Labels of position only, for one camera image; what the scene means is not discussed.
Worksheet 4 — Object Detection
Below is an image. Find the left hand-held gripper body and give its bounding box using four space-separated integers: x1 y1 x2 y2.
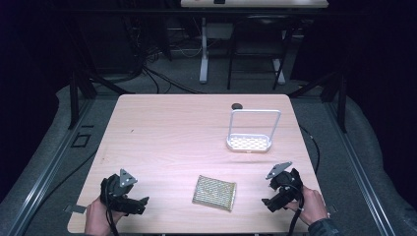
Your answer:
99 168 139 214

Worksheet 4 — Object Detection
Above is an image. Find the grey table bracket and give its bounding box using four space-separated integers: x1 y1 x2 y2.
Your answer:
63 204 89 214

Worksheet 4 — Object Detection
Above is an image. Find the black metal stand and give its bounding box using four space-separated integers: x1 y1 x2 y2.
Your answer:
67 68 136 131
288 72 349 134

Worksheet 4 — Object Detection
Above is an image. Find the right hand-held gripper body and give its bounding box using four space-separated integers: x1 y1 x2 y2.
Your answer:
265 160 305 205

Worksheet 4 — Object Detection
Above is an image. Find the yellow-green scouring sponge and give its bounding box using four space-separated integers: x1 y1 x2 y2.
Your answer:
191 174 238 213

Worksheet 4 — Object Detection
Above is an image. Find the person's right hand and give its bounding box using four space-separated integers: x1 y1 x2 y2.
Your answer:
284 184 330 227

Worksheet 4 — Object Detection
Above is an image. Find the white desk with metal legs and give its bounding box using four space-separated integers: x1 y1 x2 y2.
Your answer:
179 0 329 86

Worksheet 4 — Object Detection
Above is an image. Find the bundle of black floor cables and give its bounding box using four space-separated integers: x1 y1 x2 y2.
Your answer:
121 13 208 96

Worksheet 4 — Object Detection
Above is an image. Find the black chair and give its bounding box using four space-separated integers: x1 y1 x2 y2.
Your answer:
226 13 298 91

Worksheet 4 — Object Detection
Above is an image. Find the white sponge rack with handle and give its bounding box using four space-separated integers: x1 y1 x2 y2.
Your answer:
225 108 282 154

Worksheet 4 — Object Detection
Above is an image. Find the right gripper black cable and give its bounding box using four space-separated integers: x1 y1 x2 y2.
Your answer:
282 183 305 236

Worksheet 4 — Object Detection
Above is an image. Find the aluminium floor rail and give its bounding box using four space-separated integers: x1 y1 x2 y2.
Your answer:
325 99 398 236
7 97 96 236

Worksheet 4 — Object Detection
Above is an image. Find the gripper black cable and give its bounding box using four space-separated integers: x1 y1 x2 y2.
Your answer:
282 183 305 236
99 177 120 236

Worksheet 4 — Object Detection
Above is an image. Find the black cable beside table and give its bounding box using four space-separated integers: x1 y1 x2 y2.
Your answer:
299 125 322 175

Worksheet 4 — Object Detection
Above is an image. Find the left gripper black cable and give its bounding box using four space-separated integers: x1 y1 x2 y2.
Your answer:
99 177 120 236

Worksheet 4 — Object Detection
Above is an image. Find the person's left hand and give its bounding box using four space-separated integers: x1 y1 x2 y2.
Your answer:
84 196 128 236

